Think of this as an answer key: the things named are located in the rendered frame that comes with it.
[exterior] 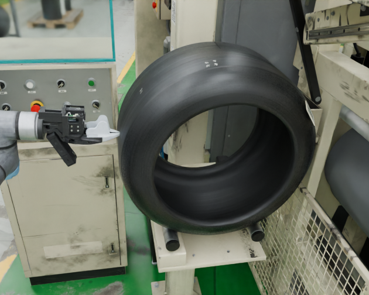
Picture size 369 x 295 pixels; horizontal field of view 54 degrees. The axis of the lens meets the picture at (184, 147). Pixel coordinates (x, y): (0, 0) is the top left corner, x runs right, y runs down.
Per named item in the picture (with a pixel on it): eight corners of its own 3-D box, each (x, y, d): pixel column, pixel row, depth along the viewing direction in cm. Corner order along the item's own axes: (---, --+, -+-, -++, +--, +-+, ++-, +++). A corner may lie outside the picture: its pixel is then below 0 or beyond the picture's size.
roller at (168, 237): (156, 185, 143) (151, 178, 141) (166, 180, 143) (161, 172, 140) (170, 254, 114) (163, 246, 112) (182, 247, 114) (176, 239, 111)
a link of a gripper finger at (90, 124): (120, 119, 99) (86, 117, 97) (119, 137, 102) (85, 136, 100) (120, 113, 102) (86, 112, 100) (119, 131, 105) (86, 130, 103)
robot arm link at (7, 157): (-22, 187, 96) (-28, 153, 90) (-3, 163, 105) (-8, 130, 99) (9, 191, 96) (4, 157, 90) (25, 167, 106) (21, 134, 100)
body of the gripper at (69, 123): (85, 117, 93) (35, 115, 91) (85, 146, 98) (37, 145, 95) (86, 105, 100) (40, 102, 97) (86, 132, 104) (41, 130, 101)
